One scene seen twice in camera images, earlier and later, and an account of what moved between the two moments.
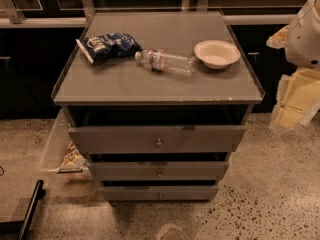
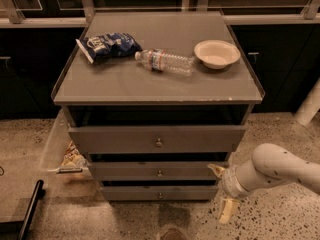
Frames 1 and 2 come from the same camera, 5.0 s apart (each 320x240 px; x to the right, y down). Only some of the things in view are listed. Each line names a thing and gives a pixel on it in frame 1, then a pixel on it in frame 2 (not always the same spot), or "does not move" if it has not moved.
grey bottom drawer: (161, 193) does not move
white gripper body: (304, 39) to (228, 180)
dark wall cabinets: (34, 61) does not move
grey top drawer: (156, 139) does not move
